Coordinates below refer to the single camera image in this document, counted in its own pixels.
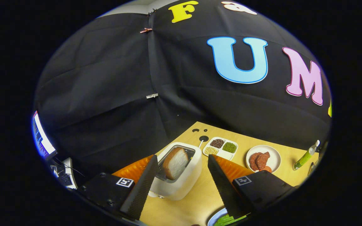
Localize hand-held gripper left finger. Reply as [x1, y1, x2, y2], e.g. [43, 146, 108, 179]
[77, 154, 159, 221]

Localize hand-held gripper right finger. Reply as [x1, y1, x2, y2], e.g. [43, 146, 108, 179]
[208, 154, 297, 219]

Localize green lettuce leaf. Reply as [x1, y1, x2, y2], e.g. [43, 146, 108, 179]
[214, 213, 250, 226]

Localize plain white bread slice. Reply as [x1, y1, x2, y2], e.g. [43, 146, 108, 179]
[162, 147, 189, 180]

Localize blue round plate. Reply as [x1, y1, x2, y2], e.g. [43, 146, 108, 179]
[207, 207, 232, 226]

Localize white divided bean dish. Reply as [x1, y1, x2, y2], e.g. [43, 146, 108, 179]
[202, 137, 239, 161]

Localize white toaster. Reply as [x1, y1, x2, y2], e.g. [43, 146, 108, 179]
[148, 142, 203, 201]

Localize brown meat slices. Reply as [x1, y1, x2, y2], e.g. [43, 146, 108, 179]
[249, 152, 271, 171]

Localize round cream plate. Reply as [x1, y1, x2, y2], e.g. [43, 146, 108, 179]
[246, 145, 282, 173]

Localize white office device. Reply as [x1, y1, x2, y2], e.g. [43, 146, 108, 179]
[51, 157, 78, 190]

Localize green label drink bottle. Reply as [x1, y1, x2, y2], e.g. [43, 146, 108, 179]
[293, 140, 321, 171]

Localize computer monitor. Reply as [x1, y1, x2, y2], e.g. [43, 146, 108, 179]
[32, 110, 57, 160]

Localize black backdrop cloth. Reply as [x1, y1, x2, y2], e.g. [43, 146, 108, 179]
[33, 0, 332, 189]

